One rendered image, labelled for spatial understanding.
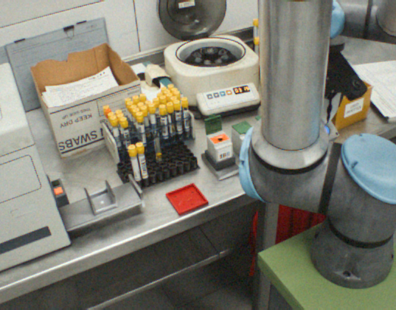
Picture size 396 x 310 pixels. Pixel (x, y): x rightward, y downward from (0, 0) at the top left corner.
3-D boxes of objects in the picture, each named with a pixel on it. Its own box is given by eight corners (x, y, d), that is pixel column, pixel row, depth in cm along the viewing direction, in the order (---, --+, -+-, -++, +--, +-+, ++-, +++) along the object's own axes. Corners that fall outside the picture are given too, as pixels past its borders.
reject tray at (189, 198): (179, 215, 90) (178, 212, 90) (165, 195, 95) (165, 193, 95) (209, 204, 93) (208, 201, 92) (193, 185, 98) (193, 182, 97)
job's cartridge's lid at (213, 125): (204, 116, 96) (203, 116, 97) (206, 136, 99) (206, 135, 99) (220, 112, 97) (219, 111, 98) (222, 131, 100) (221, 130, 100)
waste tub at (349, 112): (333, 133, 110) (338, 100, 103) (300, 109, 119) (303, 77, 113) (368, 117, 114) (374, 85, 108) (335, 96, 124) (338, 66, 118)
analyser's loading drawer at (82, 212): (51, 241, 83) (44, 224, 80) (45, 220, 88) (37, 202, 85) (145, 206, 90) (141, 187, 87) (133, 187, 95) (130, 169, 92)
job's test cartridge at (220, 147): (217, 169, 99) (216, 146, 95) (207, 157, 103) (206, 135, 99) (232, 163, 100) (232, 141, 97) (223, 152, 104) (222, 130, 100)
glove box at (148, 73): (149, 128, 116) (144, 97, 110) (119, 90, 133) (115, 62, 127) (192, 114, 120) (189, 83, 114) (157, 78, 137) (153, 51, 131)
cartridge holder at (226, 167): (219, 181, 98) (218, 168, 96) (200, 158, 105) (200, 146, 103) (240, 173, 100) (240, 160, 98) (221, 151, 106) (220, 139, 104)
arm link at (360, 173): (395, 251, 63) (421, 185, 55) (313, 231, 68) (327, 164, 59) (399, 201, 72) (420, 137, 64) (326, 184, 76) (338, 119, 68)
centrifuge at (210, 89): (190, 125, 116) (187, 84, 108) (161, 77, 138) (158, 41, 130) (273, 106, 121) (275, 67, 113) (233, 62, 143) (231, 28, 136)
